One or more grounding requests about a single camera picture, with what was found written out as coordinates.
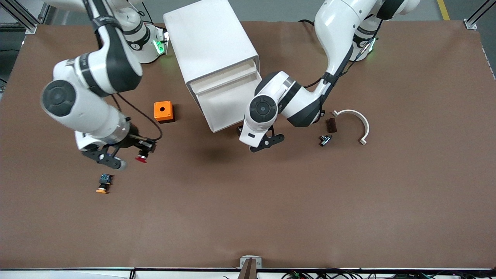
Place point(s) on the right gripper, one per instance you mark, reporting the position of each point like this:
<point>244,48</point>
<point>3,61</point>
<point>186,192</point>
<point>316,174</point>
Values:
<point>133,140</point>

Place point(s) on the grey metal mount bracket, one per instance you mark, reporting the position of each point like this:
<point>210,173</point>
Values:
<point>243,262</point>

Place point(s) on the green-lit right base connector plate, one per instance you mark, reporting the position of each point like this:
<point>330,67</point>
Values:
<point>161,40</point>

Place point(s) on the brown camera pole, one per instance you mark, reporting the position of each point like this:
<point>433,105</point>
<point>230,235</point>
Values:
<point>248,271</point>

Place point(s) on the red mushroom push button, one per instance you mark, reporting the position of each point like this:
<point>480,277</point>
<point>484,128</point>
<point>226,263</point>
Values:
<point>141,159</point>

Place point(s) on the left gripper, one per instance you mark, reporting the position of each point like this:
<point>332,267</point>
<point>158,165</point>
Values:
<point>239,128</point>

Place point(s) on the white drawer cabinet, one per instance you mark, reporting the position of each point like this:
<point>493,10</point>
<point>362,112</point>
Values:
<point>205,35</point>

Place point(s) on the white curved plastic bracket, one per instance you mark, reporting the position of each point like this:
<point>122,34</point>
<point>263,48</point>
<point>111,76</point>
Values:
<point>366,126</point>

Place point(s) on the silver key switch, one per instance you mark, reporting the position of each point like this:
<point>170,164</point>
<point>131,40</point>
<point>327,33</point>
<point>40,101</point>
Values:
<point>325,140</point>

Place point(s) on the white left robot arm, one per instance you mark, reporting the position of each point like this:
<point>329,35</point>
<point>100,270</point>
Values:
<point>337,23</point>

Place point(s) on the white plastic drawer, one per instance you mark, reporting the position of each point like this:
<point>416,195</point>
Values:
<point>224,104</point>
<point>223,77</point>

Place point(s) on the orange button box with hole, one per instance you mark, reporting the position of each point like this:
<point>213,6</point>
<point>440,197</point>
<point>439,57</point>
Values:
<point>162,110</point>

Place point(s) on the brown terminal block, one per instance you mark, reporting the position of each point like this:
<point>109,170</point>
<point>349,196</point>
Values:
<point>331,125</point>

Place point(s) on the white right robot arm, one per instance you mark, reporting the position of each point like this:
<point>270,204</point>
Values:
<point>77,104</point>

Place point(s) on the aluminium frame profile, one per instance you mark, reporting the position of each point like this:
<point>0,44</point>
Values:
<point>33,27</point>
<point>470,24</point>

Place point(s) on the orange mushroom push button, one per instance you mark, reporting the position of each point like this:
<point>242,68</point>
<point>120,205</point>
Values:
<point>104,182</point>

